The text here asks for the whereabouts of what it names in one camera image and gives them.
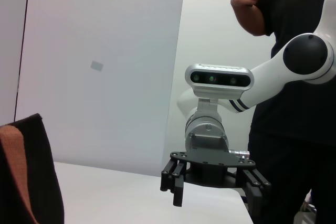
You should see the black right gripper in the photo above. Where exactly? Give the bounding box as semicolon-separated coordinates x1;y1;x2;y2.
160;151;272;221

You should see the black bag with orange handles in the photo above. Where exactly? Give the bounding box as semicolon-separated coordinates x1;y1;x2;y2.
0;113;65;224

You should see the person bare forearm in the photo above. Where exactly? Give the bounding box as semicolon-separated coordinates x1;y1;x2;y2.
230;0;275;37

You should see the person body in black clothes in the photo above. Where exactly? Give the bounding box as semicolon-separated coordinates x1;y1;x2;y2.
246;0;336;224

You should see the white backdrop panel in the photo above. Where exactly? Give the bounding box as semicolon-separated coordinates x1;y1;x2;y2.
14;0;187;178

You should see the grey rectangular sticker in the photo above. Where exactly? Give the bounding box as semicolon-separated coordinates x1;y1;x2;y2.
90;60;104;72

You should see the right gripper cable with connectors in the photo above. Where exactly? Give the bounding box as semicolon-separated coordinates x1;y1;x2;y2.
229;150;250;158

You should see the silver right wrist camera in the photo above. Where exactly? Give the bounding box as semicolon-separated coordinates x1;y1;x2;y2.
184;63;255;116

